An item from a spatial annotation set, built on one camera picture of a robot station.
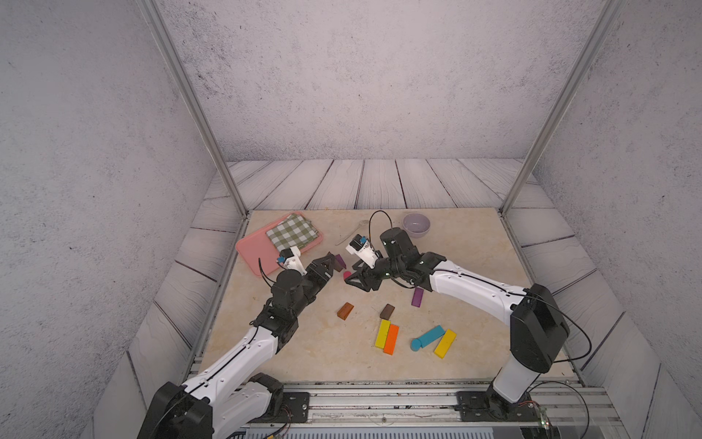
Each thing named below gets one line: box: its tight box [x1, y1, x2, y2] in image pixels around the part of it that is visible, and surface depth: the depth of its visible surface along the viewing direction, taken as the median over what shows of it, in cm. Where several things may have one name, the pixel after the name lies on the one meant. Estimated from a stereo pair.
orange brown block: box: [337, 301, 355, 322], surface depth 93 cm
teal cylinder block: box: [410, 324, 446, 353], surface depth 87 cm
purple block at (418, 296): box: [411, 287, 425, 309], surface depth 95 cm
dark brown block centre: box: [379, 303, 395, 321], surface depth 92 cm
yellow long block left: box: [374, 319, 392, 350], surface depth 88 cm
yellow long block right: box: [433, 328, 458, 360], surface depth 86 cm
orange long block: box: [383, 323, 400, 356], surface depth 87 cm
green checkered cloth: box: [265, 213, 320, 253], surface depth 114 cm
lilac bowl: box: [402, 213, 431, 239], surface depth 113 cm
